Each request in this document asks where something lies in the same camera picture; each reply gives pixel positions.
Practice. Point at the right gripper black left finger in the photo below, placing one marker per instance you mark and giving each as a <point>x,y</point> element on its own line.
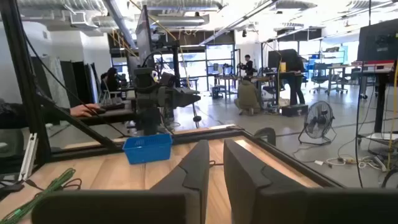
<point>174,202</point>

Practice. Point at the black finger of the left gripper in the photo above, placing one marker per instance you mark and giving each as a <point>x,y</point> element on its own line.
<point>192,97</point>

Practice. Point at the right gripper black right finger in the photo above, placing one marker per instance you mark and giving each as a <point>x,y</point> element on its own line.
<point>264,199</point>

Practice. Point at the person's forearm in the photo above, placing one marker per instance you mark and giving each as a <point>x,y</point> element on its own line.
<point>18,116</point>

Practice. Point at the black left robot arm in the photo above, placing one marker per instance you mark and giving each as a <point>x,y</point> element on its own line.
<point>146,99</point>

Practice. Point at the person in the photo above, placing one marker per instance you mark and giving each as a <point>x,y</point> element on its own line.
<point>297,90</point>
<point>112,81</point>
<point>247,96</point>
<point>248,66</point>

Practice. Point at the blue plastic basket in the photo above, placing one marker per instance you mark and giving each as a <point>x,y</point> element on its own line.
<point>147,151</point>

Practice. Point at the dark panel on pole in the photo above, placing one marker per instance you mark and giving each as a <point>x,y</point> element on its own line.
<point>143,40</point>

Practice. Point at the dark desk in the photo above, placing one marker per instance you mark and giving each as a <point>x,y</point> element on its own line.
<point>109,117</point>

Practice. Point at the person's hand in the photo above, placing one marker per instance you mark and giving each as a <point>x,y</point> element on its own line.
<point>82,110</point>

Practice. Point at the black floor fan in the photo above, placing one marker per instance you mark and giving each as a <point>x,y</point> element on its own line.
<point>317,119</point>

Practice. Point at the white power strip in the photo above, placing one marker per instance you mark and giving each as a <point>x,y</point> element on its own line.
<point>380,163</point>

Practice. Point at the black office chair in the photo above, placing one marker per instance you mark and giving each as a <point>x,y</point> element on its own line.
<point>320,76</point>

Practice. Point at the black standing desk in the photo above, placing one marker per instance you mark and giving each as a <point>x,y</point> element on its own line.
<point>380,102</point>

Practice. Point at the black monitor screen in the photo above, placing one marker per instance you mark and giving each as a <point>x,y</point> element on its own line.
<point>376,40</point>

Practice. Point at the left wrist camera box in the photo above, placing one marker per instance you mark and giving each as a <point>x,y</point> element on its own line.
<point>168,80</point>

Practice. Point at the black aluminium rig frame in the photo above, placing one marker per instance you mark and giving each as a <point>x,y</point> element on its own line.
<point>25,77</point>

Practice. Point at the white metal bracket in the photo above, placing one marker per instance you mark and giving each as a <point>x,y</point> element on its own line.
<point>28,155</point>

